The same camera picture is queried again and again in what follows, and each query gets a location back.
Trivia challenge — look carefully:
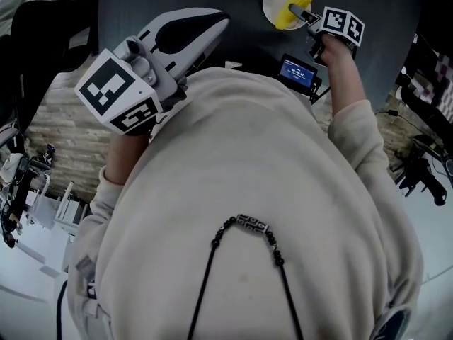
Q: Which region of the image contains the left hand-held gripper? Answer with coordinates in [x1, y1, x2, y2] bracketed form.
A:
[73, 7, 231, 137]

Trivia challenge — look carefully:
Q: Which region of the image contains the black cord bead necklace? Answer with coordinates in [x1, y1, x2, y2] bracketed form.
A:
[186, 213, 306, 340]

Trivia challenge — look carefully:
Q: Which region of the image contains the black headset cable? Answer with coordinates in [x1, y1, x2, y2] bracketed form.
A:
[55, 280, 69, 340]

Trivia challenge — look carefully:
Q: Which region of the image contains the person's light sweatshirt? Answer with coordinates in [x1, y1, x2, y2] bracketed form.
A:
[67, 65, 425, 340]

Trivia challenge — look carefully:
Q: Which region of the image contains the checkered tablecloth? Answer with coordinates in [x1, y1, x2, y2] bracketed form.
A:
[417, 53, 453, 123]

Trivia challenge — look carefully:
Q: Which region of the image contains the small black screen device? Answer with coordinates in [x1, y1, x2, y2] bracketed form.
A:
[277, 53, 323, 98]

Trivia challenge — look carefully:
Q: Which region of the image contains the black jacket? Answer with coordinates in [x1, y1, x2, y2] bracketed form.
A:
[10, 0, 101, 74]

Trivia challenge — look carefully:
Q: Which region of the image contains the person's right forearm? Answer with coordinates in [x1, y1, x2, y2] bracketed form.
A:
[321, 35, 369, 120]

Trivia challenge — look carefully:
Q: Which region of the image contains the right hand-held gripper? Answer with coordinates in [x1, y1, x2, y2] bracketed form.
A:
[287, 1, 366, 65]

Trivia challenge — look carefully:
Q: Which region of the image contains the black swivel chair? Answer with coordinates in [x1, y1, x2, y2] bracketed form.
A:
[389, 135, 453, 207]

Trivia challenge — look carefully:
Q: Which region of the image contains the white rack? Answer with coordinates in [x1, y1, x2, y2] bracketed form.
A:
[52, 181, 89, 234]

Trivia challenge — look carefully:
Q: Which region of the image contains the person's left forearm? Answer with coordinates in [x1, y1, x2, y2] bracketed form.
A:
[105, 131, 151, 186]

